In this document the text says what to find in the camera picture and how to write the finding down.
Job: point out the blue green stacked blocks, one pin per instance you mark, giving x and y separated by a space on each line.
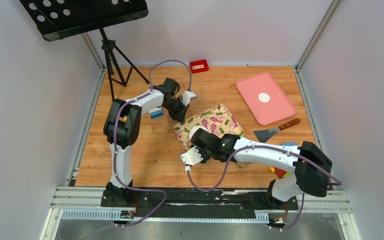
288 144

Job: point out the small green toy block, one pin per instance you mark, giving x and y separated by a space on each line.
286 174

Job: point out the white and blue toy block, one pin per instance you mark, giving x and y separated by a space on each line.
156 112

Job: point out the metal scraper wooden handle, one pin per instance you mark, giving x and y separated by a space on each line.
264 135

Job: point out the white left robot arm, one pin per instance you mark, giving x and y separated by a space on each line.
122 128

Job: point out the floral yellow tray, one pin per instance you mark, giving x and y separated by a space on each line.
217 120

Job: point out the pink tray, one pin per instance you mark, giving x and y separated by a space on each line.
278 108

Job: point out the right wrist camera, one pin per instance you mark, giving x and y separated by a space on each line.
191 157

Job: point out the black music stand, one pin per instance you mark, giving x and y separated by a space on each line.
60 19

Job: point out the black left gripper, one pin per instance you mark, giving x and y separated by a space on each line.
181 116

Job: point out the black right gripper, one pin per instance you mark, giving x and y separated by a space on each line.
205 159

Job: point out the red yellow toy block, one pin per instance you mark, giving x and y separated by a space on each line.
279 172

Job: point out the white dough ball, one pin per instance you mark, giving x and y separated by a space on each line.
194 130

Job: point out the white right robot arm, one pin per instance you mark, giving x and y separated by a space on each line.
308 167

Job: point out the flat white dough wrapper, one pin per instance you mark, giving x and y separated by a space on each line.
264 97

